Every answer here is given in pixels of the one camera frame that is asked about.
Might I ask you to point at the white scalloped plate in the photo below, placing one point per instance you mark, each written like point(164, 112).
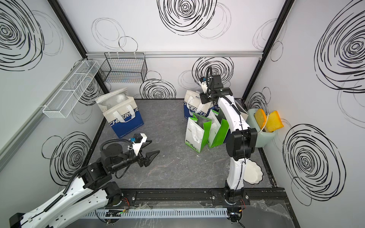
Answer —
point(253, 173)

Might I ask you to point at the black wire basket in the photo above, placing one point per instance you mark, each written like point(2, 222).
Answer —
point(126, 67)

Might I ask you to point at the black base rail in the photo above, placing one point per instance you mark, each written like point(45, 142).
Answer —
point(214, 196)

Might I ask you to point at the aluminium wall rail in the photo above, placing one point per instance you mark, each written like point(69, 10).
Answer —
point(16, 142)
point(176, 54)

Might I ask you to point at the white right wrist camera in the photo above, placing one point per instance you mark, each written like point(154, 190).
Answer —
point(204, 84)

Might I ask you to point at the aluminium wall rail left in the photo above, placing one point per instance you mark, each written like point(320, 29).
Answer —
point(16, 142)

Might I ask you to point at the grey slotted cable duct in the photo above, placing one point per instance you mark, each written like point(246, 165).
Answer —
point(158, 213)

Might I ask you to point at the black corner frame post right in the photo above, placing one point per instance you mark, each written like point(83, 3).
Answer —
point(269, 44)

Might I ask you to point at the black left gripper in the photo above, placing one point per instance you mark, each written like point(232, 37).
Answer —
point(147, 160)

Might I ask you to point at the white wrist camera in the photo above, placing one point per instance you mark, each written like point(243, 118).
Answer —
point(137, 142)
point(204, 84)

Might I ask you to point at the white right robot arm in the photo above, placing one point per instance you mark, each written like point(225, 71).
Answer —
point(242, 139)

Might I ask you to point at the white wire shelf basket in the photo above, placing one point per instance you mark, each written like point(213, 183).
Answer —
point(71, 91)

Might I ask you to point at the blue beige takeout bag front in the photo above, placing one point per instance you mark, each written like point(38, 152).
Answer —
point(243, 112)

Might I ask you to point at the blue beige bag first row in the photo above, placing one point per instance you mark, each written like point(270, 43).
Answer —
point(120, 111)

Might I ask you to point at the black corner frame post left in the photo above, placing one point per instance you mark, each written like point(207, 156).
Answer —
point(96, 86)

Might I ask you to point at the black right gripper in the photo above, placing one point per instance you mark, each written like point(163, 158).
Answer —
point(203, 100)

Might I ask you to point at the green white bag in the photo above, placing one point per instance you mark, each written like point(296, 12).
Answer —
point(197, 132)
point(219, 128)

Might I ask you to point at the black corner frame post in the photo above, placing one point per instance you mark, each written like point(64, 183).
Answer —
point(96, 86)
point(269, 44)

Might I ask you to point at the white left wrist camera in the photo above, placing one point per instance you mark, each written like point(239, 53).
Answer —
point(137, 142)

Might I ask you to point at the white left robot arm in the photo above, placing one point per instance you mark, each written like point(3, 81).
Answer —
point(90, 187)

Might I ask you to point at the aluminium wall rail back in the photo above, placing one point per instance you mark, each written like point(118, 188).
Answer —
point(176, 54)

